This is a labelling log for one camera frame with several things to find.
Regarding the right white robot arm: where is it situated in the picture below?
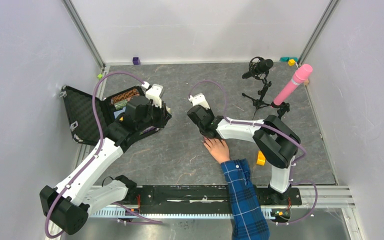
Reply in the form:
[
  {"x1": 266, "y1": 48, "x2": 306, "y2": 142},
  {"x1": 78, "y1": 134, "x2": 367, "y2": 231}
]
[{"x1": 187, "y1": 105, "x2": 307, "y2": 204}]

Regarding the small yellow cube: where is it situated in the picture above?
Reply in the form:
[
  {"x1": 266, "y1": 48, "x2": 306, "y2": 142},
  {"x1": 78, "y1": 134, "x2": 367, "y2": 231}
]
[{"x1": 287, "y1": 58, "x2": 296, "y2": 66}]

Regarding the pink foam cylinder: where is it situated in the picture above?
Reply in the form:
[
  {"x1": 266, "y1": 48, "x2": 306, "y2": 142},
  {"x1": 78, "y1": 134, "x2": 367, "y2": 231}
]
[{"x1": 271, "y1": 64, "x2": 313, "y2": 108}]

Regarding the purple cube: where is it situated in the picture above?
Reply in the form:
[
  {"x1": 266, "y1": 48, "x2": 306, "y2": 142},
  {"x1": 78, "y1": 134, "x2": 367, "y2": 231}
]
[{"x1": 132, "y1": 56, "x2": 141, "y2": 66}]

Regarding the person hand with painted nails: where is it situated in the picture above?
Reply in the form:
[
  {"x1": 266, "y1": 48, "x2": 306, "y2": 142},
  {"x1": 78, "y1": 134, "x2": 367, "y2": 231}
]
[{"x1": 203, "y1": 137, "x2": 231, "y2": 164}]

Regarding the black poker chip case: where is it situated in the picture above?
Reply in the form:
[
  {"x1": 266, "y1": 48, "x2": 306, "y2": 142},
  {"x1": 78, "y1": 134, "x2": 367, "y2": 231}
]
[{"x1": 60, "y1": 85, "x2": 145, "y2": 146}]

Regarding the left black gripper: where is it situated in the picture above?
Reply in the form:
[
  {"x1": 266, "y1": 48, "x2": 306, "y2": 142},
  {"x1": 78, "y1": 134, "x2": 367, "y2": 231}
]
[{"x1": 137, "y1": 98, "x2": 172, "y2": 132}]

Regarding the blue plaid sleeve forearm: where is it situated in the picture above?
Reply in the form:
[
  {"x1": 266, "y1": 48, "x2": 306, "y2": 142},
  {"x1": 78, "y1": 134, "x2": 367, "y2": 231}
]
[{"x1": 220, "y1": 159, "x2": 270, "y2": 240}]

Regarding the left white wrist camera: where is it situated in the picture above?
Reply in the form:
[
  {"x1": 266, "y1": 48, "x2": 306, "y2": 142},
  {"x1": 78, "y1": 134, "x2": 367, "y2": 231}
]
[{"x1": 141, "y1": 81, "x2": 164, "y2": 108}]

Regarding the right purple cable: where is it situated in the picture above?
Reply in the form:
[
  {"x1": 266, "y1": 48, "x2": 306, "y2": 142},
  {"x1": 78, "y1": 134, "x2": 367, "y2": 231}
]
[{"x1": 187, "y1": 79, "x2": 319, "y2": 226}]

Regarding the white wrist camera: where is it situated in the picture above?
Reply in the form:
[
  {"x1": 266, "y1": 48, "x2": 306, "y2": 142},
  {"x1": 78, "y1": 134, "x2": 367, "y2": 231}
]
[
  {"x1": 141, "y1": 81, "x2": 164, "y2": 108},
  {"x1": 187, "y1": 93, "x2": 211, "y2": 110}
]

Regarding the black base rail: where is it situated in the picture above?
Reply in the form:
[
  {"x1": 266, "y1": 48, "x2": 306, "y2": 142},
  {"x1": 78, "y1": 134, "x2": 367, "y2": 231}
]
[{"x1": 118, "y1": 185, "x2": 303, "y2": 215}]

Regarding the purple cable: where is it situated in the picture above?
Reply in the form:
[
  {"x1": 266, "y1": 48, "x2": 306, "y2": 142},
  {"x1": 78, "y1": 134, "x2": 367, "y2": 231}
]
[
  {"x1": 187, "y1": 79, "x2": 319, "y2": 226},
  {"x1": 44, "y1": 70, "x2": 164, "y2": 239}
]

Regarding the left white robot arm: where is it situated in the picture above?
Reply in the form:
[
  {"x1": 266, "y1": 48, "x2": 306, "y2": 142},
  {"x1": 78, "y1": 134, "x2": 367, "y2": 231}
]
[{"x1": 39, "y1": 95, "x2": 172, "y2": 239}]

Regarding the black microphone on tripod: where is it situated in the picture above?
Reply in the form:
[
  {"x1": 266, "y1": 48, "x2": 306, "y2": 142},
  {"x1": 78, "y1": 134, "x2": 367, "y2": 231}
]
[{"x1": 241, "y1": 56, "x2": 275, "y2": 119}]

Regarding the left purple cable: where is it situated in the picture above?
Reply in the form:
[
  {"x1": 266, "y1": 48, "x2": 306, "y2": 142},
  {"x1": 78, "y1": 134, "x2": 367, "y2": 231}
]
[{"x1": 44, "y1": 70, "x2": 164, "y2": 239}]

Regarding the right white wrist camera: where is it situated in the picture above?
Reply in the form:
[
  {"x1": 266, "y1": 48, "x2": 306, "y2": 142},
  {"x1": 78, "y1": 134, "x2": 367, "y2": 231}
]
[{"x1": 187, "y1": 93, "x2": 211, "y2": 110}]

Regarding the yellow block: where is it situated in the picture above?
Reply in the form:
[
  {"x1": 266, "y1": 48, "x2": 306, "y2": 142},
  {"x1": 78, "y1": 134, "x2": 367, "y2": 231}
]
[{"x1": 256, "y1": 150, "x2": 266, "y2": 166}]

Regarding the teal block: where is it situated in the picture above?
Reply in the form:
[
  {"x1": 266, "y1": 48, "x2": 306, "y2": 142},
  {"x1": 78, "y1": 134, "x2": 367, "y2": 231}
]
[{"x1": 279, "y1": 57, "x2": 299, "y2": 62}]

